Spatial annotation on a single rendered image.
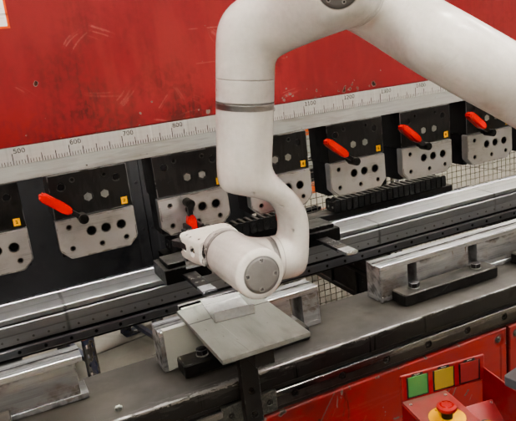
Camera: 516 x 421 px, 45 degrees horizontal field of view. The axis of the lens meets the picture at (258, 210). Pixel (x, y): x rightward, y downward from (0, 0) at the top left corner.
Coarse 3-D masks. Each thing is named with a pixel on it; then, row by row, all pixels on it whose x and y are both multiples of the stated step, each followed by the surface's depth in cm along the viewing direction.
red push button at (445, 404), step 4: (444, 400) 124; (440, 404) 123; (444, 404) 123; (448, 404) 122; (452, 404) 122; (440, 408) 122; (444, 408) 121; (448, 408) 121; (452, 408) 121; (456, 408) 122; (440, 412) 122; (444, 412) 121; (448, 412) 121; (452, 412) 121; (444, 416) 122; (448, 416) 122; (452, 416) 122
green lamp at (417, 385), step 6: (408, 378) 129; (414, 378) 129; (420, 378) 130; (426, 378) 130; (408, 384) 129; (414, 384) 130; (420, 384) 130; (426, 384) 130; (408, 390) 130; (414, 390) 130; (420, 390) 130; (426, 390) 131; (408, 396) 130
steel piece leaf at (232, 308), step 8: (208, 304) 135; (216, 304) 134; (224, 304) 134; (232, 304) 133; (240, 304) 133; (208, 312) 131; (216, 312) 125; (224, 312) 126; (232, 312) 126; (240, 312) 127; (248, 312) 128; (216, 320) 126; (224, 320) 126
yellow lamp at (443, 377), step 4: (444, 368) 131; (448, 368) 131; (452, 368) 131; (436, 372) 130; (440, 372) 131; (444, 372) 131; (448, 372) 131; (452, 372) 132; (436, 376) 131; (440, 376) 131; (444, 376) 131; (448, 376) 132; (452, 376) 132; (436, 380) 131; (440, 380) 131; (444, 380) 132; (448, 380) 132; (452, 380) 132; (436, 384) 131; (440, 384) 132; (444, 384) 132; (448, 384) 132; (452, 384) 132; (436, 388) 131; (440, 388) 132
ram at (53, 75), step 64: (64, 0) 111; (128, 0) 115; (192, 0) 120; (448, 0) 146; (512, 0) 154; (0, 64) 108; (64, 64) 113; (128, 64) 117; (192, 64) 123; (320, 64) 135; (384, 64) 141; (0, 128) 110; (64, 128) 115; (128, 128) 120
